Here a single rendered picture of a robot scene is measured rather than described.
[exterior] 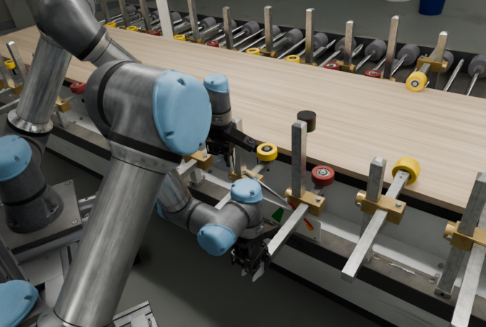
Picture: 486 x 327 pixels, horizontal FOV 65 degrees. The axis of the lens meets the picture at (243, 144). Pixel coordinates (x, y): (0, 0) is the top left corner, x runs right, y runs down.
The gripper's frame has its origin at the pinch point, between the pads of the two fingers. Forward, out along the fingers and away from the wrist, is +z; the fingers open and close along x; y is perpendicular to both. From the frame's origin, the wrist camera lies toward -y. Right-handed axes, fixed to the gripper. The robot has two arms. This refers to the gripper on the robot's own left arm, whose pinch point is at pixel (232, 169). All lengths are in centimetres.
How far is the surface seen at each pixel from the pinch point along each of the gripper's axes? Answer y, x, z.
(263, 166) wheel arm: -7.5, -14.3, 8.8
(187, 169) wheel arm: 21.5, -7.2, 8.6
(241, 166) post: -1.1, -7.1, 4.1
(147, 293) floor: 57, -2, 94
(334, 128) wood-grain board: -32, -39, 4
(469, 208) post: -69, 18, -12
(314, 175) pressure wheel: -28.0, -6.1, 3.5
